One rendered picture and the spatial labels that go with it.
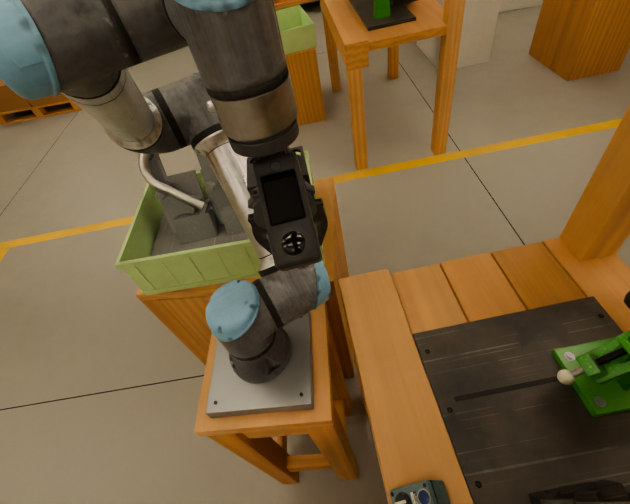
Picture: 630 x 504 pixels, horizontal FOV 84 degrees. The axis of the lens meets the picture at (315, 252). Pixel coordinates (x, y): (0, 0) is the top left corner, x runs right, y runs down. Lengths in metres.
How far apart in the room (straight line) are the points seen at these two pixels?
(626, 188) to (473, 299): 0.38
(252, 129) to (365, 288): 0.66
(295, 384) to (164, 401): 1.27
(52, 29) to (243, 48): 0.16
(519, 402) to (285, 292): 0.50
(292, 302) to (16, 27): 0.55
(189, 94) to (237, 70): 0.44
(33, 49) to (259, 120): 0.18
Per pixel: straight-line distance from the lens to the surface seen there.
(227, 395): 0.89
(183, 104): 0.74
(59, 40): 0.39
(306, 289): 0.71
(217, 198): 1.26
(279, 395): 0.85
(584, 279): 1.07
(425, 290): 0.95
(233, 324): 0.69
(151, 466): 1.97
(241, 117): 0.33
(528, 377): 0.86
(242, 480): 1.78
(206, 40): 0.31
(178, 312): 1.36
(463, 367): 0.84
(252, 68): 0.31
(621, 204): 0.98
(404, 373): 0.82
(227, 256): 1.08
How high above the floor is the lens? 1.66
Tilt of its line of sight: 48 degrees down
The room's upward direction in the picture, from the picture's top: 14 degrees counter-clockwise
